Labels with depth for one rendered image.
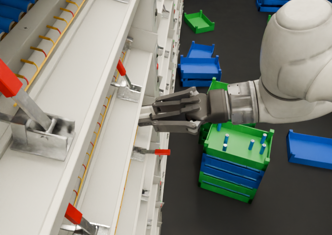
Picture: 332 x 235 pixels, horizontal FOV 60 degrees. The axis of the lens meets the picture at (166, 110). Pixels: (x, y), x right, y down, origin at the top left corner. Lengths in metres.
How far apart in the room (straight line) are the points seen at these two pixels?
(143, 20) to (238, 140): 1.00
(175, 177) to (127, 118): 1.23
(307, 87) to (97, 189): 0.34
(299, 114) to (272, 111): 0.05
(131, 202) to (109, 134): 0.20
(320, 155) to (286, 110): 1.47
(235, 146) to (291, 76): 1.04
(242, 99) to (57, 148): 0.43
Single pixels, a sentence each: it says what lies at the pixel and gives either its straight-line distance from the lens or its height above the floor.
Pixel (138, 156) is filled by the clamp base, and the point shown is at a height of 0.92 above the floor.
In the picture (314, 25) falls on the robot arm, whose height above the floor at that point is 1.28.
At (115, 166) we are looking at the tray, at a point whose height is 1.09.
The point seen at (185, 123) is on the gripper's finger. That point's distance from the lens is 0.60.
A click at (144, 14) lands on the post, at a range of 0.63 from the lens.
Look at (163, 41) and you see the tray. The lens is 1.08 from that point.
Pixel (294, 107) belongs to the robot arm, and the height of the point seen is 1.09.
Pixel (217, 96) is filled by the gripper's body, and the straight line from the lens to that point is 0.61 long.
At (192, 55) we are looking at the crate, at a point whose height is 0.00.
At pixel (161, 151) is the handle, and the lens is 0.67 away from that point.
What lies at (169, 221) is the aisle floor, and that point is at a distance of 1.60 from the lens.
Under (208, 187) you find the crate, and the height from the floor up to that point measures 0.03.
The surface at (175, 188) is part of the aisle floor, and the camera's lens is 1.69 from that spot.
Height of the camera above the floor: 1.47
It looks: 45 degrees down
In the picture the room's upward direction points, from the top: straight up
